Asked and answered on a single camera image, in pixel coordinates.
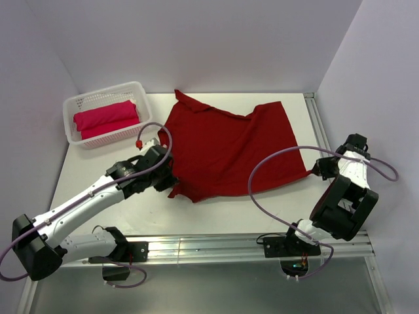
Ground pink rolled t shirt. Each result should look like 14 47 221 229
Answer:
73 100 140 140

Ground white perforated plastic basket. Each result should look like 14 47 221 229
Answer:
63 81 153 149

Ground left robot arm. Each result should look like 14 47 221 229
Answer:
12 141 177 281

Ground dark red t shirt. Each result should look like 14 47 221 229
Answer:
158 90 297 203

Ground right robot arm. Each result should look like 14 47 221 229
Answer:
283 133 378 255

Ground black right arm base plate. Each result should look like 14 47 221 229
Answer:
262 235 321 258

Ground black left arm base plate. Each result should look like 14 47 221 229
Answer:
122 241 149 263

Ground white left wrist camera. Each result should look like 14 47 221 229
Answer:
136 137 160 155

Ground aluminium frame rail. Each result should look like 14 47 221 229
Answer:
17 93 395 313

